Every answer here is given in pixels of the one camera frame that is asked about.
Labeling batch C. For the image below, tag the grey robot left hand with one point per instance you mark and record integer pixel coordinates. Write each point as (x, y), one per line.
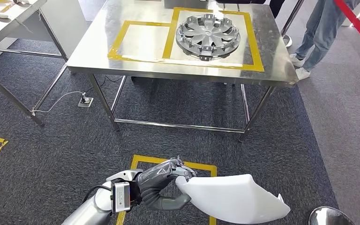
(158, 189)

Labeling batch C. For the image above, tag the stainless steel workbench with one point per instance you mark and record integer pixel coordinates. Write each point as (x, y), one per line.
(90, 46)

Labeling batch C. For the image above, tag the small white plastic part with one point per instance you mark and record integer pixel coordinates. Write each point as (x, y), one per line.
(21, 2)
(0, 13)

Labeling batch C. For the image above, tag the floor power socket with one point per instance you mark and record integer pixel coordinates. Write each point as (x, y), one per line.
(85, 102)

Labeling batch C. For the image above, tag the grey plastic wheel hubcap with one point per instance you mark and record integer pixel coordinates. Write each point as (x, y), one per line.
(208, 32)

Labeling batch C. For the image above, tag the chrome stanchion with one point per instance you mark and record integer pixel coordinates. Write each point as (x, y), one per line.
(330, 217)
(288, 40)

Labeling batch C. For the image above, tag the white side panel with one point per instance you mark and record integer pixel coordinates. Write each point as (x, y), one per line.
(65, 18)

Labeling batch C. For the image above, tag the stainless steel table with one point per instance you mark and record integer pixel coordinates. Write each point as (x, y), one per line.
(0, 31)

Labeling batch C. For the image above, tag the red barrier belt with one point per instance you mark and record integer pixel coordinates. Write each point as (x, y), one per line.
(357, 24)

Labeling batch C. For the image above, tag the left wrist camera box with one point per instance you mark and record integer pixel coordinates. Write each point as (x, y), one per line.
(121, 197)

